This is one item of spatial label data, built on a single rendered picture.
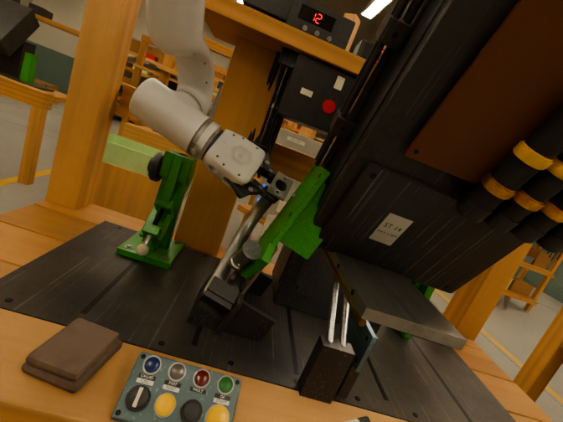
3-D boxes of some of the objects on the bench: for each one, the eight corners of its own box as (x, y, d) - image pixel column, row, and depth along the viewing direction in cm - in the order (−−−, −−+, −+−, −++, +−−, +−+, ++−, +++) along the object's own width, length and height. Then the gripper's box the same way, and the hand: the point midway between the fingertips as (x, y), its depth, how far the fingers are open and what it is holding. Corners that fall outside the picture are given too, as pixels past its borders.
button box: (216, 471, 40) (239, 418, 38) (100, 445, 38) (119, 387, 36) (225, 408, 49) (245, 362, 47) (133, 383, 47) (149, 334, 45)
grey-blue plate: (347, 402, 56) (380, 339, 53) (337, 399, 55) (369, 336, 52) (336, 363, 65) (363, 308, 62) (327, 361, 65) (354, 306, 62)
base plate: (544, 466, 62) (550, 459, 61) (-37, 307, 47) (-35, 295, 47) (434, 334, 102) (436, 329, 102) (103, 226, 88) (105, 219, 87)
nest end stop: (221, 315, 63) (230, 310, 59) (196, 300, 62) (203, 295, 58) (224, 309, 64) (232, 305, 60) (199, 295, 63) (206, 289, 59)
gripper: (222, 129, 69) (287, 176, 73) (181, 177, 60) (258, 229, 64) (233, 107, 63) (303, 160, 67) (189, 158, 54) (273, 216, 58)
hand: (273, 188), depth 65 cm, fingers closed on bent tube, 3 cm apart
